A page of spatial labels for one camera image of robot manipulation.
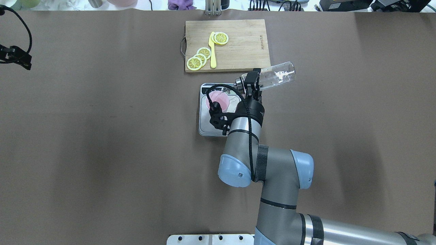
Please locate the bamboo cutting board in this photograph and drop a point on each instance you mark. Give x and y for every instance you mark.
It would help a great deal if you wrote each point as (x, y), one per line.
(246, 49)

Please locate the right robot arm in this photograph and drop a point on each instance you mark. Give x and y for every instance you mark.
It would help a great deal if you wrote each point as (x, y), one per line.
(283, 173)

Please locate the pink plastic cup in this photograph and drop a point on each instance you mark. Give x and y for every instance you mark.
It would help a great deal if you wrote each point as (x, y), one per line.
(222, 98)

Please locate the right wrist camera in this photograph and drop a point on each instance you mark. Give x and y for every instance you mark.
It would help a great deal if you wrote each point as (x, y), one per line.
(219, 120)

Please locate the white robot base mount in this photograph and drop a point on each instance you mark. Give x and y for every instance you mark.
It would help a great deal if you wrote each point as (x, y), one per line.
(211, 239)

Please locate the yellow plastic knife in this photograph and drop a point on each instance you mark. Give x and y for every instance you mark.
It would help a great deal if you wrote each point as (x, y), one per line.
(213, 63)

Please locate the aluminium frame post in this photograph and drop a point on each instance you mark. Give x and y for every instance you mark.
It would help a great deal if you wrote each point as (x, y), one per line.
(213, 8)

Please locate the purple cloth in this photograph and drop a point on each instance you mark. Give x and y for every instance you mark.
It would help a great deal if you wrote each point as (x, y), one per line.
(181, 5)

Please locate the lemon slice under front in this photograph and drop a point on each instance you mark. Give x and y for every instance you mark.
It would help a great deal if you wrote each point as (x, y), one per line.
(212, 37)

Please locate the lemon slice front left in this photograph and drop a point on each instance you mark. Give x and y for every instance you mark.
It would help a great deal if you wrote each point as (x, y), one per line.
(220, 38)

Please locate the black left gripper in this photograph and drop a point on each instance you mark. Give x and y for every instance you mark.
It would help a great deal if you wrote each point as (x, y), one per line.
(13, 56)

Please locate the glass sauce bottle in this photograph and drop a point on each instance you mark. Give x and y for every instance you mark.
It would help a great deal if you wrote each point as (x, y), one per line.
(268, 78)

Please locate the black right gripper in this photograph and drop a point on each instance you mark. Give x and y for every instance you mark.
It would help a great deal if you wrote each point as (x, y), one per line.
(255, 109)

